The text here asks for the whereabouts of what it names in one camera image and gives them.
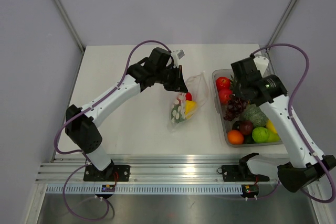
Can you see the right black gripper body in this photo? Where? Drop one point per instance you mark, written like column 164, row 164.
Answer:
column 239, row 91

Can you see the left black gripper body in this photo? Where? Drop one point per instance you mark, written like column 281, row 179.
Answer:
column 160, row 74

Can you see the dark grape bunch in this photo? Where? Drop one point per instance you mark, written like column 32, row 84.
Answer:
column 235, row 107

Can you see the clear dotted zip bag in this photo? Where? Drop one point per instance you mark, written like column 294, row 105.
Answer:
column 199, row 89

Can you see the small red tomato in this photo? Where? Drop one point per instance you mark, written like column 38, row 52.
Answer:
column 224, row 95

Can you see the yellow pear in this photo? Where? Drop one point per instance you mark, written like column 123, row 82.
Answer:
column 189, row 109

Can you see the green bell pepper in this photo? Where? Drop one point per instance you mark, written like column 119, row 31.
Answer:
column 177, row 114

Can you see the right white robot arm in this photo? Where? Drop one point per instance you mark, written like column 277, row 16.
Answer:
column 307, row 163

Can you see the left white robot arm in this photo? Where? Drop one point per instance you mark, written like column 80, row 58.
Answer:
column 83, row 122

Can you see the clear plastic food bin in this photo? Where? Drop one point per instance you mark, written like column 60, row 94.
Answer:
column 223, row 126

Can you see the dark purple plum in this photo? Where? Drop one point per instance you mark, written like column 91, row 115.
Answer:
column 246, row 127

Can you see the dark avocado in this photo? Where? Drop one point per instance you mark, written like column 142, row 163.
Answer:
column 236, row 125

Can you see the lime green fruit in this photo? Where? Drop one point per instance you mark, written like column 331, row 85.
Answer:
column 260, row 135

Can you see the orange fruit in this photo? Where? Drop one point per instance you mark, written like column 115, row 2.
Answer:
column 235, row 137

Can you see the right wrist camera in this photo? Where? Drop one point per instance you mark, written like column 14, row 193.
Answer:
column 261, row 63

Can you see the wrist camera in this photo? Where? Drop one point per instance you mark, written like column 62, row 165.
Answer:
column 177, row 55
column 261, row 63

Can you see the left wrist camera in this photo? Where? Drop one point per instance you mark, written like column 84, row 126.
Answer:
column 177, row 55

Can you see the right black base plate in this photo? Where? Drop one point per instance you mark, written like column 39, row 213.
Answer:
column 238, row 173

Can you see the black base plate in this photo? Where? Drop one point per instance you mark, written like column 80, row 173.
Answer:
column 120, row 172
column 238, row 173

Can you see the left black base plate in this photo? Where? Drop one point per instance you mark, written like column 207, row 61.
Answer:
column 120, row 172

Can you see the left aluminium frame post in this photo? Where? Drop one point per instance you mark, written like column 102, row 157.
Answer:
column 69, row 25

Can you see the aluminium frame post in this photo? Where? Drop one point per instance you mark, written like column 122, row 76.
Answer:
column 282, row 22
column 69, row 25

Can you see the right aluminium frame post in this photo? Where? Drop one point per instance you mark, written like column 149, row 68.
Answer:
column 282, row 22

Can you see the aluminium mounting rail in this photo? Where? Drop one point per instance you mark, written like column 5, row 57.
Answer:
column 166, row 169

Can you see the white slotted cable duct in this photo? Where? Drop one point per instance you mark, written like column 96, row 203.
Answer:
column 125, row 189

